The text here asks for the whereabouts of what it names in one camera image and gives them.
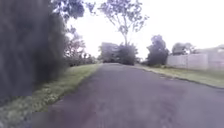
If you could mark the grey asphalt path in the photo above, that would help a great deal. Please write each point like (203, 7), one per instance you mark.
(133, 100)

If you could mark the dark round tree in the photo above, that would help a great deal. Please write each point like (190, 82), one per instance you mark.
(157, 53)

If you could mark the tree behind fence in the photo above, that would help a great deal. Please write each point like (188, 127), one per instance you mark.
(181, 48)

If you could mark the wide grass verge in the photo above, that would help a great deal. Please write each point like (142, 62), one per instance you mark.
(56, 88)

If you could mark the narrow grass strip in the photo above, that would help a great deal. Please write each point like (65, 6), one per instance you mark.
(200, 76)

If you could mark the tall dark hedge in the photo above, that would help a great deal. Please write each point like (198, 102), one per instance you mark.
(26, 50)

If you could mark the tall thin tree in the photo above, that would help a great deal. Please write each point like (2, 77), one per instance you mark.
(125, 33)

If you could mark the dark bushes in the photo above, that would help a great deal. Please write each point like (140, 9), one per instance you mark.
(123, 55)

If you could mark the group of small trees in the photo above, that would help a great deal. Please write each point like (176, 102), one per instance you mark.
(75, 50)

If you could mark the pale panel fence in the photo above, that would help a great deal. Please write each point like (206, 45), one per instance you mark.
(196, 61)

